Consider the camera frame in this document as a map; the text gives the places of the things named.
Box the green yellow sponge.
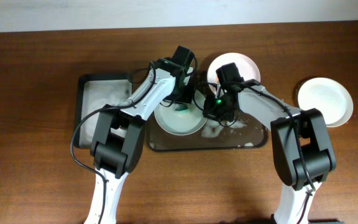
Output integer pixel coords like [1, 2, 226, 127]
[175, 104, 189, 113]

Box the pale green plate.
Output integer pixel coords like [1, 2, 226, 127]
[154, 90, 207, 136]

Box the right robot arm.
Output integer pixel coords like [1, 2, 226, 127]
[203, 80, 337, 223]

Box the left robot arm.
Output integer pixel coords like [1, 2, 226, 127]
[80, 56, 198, 223]

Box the dark brown serving tray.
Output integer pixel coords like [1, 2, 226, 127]
[145, 72, 269, 152]

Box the black soapy water tray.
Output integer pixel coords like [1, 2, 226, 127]
[74, 73, 132, 149]

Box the pink white plate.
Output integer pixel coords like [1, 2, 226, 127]
[207, 52, 261, 84]

